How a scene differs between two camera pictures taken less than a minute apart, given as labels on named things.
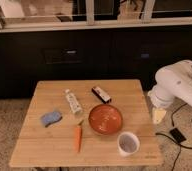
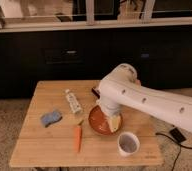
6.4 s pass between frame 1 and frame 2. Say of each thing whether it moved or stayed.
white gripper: moved
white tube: stayed
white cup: stayed
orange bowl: stayed
